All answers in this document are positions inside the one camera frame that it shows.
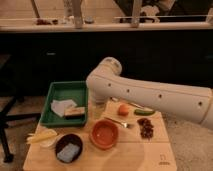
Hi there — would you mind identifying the green plastic tray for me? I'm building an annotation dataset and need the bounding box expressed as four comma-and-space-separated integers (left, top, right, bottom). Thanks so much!
40, 81, 88, 128

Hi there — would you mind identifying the black office chair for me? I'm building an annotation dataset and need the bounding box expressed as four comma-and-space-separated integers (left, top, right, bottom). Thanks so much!
0, 53, 42, 164

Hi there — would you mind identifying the dark brown bowl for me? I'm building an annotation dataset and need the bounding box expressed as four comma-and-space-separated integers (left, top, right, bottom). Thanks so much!
55, 134, 83, 163

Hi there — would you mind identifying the orange bowl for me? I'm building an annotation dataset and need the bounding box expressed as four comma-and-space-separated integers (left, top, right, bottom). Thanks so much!
89, 119, 119, 150

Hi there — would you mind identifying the small white bowl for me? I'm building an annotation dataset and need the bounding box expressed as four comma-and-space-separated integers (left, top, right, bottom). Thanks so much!
39, 130, 58, 148

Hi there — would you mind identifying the blue sponge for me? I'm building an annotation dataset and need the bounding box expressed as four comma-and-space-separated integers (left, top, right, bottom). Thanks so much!
57, 143, 80, 163

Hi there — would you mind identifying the metal fork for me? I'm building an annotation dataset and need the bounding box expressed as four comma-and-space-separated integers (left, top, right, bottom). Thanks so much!
104, 117, 134, 129

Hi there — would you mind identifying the wooden block sponge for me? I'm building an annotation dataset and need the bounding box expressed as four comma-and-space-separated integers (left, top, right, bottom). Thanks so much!
64, 107, 85, 117

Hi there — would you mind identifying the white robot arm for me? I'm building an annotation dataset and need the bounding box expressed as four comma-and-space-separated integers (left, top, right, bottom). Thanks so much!
86, 57, 213, 130

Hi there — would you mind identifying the orange round fruit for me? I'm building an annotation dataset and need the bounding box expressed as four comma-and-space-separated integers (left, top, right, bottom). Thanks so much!
117, 104, 130, 117

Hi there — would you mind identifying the white towel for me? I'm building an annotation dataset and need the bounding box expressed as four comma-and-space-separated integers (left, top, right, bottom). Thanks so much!
51, 99, 77, 117

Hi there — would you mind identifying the dark red grape bunch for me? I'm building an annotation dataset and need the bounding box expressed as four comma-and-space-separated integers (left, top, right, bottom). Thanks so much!
137, 118, 154, 139

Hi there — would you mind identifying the dark cabinet counter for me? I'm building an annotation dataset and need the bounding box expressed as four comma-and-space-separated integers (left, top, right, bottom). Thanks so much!
0, 25, 213, 97

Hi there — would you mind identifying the yellow banana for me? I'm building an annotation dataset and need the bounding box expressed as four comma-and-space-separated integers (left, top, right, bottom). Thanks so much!
27, 133, 55, 144

